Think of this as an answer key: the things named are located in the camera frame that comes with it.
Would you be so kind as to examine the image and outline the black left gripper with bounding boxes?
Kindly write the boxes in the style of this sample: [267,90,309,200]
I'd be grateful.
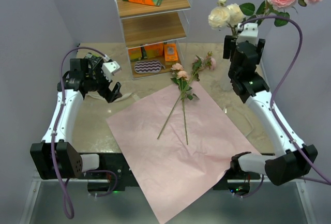
[85,63,122,102]

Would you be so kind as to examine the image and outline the beige printed ribbon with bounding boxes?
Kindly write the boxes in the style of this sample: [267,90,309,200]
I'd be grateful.
[86,92,140,102]

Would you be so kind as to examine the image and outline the white rose stem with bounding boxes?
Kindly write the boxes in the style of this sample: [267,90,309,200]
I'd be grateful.
[208,0,246,37]

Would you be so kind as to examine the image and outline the pink wrapping paper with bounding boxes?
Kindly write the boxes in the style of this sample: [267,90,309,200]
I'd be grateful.
[107,82,256,223]

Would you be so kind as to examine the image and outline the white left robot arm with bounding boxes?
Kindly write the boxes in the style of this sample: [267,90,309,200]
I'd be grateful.
[30,57,122,180]

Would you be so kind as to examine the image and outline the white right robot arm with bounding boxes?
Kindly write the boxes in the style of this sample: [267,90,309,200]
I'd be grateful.
[223,35,318,186]

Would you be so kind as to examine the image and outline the white ribbed ceramic vase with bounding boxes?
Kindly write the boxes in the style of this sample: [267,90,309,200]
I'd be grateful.
[220,72,232,92]

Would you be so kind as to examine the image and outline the purple wavy pad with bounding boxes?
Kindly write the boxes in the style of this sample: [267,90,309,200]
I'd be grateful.
[134,60,166,74]

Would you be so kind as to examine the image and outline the black green product box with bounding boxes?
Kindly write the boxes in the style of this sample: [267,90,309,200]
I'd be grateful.
[84,52,103,67]

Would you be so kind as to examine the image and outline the orange green box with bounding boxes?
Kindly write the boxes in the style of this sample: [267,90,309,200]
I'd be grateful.
[128,47,143,62]

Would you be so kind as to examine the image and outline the orange box on shelf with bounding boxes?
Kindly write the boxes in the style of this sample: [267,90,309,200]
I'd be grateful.
[142,43,163,58]

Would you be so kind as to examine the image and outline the small peach rose stem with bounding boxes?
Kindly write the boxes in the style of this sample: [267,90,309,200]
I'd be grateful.
[157,63,200,140]

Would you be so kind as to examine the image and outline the orange blister pack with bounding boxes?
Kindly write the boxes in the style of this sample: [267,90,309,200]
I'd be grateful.
[163,43,178,63]

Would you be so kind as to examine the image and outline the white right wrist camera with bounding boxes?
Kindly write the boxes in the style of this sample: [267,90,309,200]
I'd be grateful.
[236,23,259,45]

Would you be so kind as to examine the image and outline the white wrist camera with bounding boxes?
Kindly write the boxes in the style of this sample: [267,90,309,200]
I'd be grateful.
[101,61,121,82]
[236,23,259,45]

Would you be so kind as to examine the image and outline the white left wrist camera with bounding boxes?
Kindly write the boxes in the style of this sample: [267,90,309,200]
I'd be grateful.
[101,61,121,82]

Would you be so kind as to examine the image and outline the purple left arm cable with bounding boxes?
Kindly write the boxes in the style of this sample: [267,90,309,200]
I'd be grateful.
[50,47,109,220]

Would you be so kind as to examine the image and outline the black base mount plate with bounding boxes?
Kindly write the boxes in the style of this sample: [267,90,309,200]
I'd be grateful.
[78,153,261,194]

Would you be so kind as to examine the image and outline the white wire wooden shelf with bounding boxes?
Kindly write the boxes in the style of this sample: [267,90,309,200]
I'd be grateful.
[115,0,193,79]

